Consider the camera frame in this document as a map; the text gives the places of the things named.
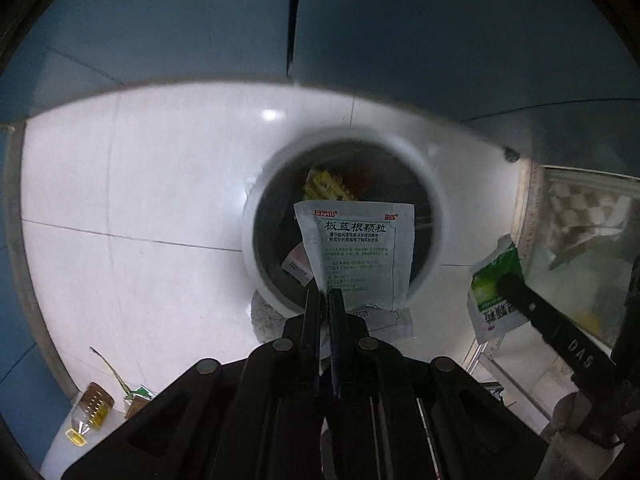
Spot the long pink white box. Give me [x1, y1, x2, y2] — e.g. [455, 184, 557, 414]
[281, 242, 314, 286]

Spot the white round trash bin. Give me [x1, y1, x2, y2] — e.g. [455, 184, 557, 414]
[242, 128, 444, 318]

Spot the white medicine granule sachet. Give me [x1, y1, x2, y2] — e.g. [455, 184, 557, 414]
[294, 200, 414, 311]

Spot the left grey shoe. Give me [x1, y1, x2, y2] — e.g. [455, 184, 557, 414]
[250, 292, 286, 344]

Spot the pink white flat box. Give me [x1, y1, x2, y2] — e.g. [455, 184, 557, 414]
[303, 169, 356, 202]

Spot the green white sachet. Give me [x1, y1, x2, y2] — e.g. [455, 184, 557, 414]
[466, 234, 527, 344]

